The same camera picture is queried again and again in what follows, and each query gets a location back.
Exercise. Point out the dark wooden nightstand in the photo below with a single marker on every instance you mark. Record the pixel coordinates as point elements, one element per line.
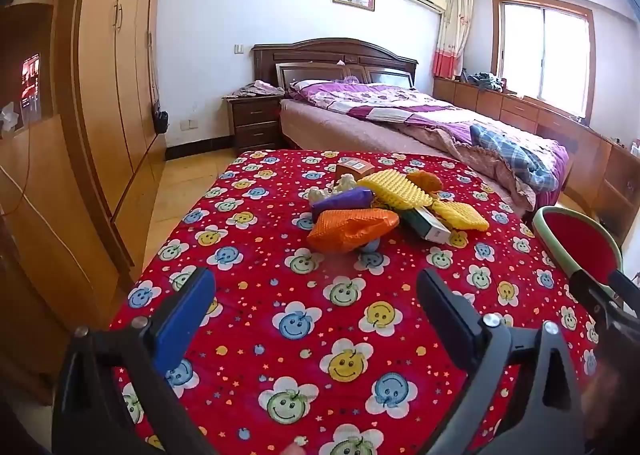
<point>255,125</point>

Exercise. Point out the blue plaid blanket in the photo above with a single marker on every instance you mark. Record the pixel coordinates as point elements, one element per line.
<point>515,150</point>

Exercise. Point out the wooden wardrobe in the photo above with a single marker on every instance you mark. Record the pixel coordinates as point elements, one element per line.
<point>110,85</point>

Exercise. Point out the pale lumpy scrap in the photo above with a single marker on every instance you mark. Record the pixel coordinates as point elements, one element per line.
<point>319,196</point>

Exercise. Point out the small orange foam net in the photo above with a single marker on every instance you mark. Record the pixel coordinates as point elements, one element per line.
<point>425,181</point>

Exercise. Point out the dark wooden headboard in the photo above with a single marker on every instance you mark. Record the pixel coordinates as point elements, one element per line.
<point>330,55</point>

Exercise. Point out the clothes pile on nightstand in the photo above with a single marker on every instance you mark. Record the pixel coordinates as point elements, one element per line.
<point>255,90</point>

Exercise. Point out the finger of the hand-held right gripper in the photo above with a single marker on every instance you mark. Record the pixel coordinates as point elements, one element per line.
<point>595,292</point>

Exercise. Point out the red smiley flower tablecloth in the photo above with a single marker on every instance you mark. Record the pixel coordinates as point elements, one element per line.
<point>300,335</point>

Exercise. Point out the lit screen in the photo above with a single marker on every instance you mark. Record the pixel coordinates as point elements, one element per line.
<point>30,82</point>

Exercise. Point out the bed with pink cover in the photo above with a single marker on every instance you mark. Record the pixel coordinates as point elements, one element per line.
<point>340,127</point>

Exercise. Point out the wooden framed window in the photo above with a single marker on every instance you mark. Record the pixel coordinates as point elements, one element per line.
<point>545,55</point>

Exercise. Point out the white cardboard medicine box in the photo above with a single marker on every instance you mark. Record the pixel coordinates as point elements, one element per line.
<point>425,227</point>

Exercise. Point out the wall outlet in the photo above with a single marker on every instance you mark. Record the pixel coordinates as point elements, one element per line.
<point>188,124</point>

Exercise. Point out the low wooden cabinet row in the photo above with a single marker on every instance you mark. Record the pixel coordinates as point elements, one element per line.
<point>575,145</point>

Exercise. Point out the purple floral quilt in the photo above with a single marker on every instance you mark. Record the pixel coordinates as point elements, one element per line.
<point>380,100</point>

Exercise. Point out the large yellow foam net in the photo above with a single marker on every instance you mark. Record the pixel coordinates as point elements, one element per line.
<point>395,190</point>

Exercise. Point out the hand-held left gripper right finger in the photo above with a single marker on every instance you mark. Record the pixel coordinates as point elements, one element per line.
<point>447,315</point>

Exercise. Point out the small yellow foam net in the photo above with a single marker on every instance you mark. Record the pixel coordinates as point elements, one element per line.
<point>460,215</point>

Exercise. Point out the brown cardboard box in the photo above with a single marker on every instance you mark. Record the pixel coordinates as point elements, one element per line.
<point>355,170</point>

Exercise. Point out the red bin with green rim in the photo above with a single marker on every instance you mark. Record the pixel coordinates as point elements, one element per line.
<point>575,240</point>

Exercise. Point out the purple plastic bag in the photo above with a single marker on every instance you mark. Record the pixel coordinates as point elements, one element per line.
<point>340,202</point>

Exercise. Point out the grey clothes heap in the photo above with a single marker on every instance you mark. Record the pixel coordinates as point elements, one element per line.
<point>485,81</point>

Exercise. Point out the wooden side cabinet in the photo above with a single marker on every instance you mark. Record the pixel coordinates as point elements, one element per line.
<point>45,215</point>

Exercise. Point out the white and red curtain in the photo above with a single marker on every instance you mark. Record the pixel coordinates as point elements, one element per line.
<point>452,35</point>

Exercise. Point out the large orange foam net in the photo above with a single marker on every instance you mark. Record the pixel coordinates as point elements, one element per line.
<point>350,230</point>

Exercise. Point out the black hanging bag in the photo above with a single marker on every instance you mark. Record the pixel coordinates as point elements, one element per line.
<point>161,120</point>

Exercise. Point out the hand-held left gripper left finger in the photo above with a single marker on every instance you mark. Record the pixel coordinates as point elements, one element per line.
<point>185,315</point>

